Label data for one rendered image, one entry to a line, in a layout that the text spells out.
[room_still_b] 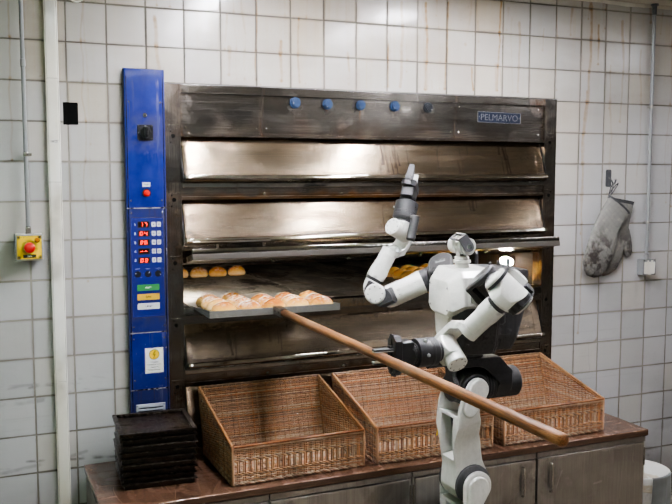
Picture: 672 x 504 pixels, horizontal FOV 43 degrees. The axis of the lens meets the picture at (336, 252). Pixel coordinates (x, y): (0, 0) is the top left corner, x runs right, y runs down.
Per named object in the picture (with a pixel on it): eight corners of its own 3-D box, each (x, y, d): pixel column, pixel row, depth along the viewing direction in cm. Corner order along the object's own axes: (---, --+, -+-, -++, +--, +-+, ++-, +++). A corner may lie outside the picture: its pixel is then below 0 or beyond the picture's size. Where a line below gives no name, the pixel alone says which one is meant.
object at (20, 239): (14, 259, 325) (13, 233, 324) (42, 258, 329) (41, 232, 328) (15, 261, 318) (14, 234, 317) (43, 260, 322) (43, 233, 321)
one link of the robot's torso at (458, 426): (468, 487, 322) (470, 366, 318) (494, 504, 306) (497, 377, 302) (433, 493, 316) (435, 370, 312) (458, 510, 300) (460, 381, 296)
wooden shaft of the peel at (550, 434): (571, 447, 174) (571, 433, 174) (559, 449, 173) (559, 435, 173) (287, 316, 331) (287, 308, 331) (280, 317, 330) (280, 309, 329)
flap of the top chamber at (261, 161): (182, 182, 347) (178, 137, 352) (543, 180, 417) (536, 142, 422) (185, 179, 343) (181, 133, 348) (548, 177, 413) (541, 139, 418)
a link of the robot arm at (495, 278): (545, 286, 252) (524, 289, 274) (513, 257, 252) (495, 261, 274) (519, 315, 251) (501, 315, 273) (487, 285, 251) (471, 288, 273)
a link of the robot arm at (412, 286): (374, 315, 333) (426, 292, 332) (373, 316, 320) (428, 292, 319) (362, 288, 333) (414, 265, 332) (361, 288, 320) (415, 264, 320)
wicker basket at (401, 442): (328, 432, 381) (328, 371, 379) (438, 418, 404) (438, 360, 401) (375, 466, 337) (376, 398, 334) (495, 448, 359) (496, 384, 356)
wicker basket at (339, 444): (196, 449, 357) (195, 385, 355) (319, 433, 380) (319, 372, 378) (230, 488, 313) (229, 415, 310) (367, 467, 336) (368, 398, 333)
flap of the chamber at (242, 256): (192, 260, 337) (181, 264, 355) (560, 245, 407) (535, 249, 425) (192, 254, 337) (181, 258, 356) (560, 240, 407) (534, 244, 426)
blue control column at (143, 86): (80, 453, 528) (71, 104, 509) (107, 450, 535) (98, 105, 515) (135, 594, 352) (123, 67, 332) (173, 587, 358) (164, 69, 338)
